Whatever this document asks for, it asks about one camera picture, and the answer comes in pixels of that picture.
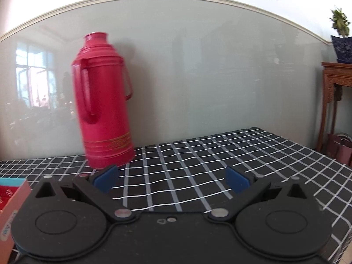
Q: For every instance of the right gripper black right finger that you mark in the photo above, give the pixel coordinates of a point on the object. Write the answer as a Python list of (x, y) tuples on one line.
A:
[(275, 220)]

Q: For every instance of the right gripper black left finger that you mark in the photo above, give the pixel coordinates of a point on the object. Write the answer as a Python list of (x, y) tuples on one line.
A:
[(67, 220)]

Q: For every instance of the colourful cardboard box tray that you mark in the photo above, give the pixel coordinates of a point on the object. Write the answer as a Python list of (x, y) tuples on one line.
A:
[(14, 191)]

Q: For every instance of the dark red bag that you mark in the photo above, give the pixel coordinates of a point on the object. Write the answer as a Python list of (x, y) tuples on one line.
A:
[(339, 149)]

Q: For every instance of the black white checked tablecloth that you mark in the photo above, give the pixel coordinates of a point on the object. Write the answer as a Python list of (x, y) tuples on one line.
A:
[(173, 186)]

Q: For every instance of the red thermos flask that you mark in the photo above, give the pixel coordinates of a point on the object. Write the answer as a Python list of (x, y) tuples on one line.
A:
[(102, 87)]

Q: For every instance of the carved wooden side table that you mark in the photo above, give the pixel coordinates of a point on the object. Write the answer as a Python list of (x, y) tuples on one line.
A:
[(335, 76)]

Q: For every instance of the blue ceramic plant pot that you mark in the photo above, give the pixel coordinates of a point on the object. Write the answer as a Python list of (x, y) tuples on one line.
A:
[(343, 49)]

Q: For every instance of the green potted plant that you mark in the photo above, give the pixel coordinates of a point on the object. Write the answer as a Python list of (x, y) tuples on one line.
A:
[(340, 23)]

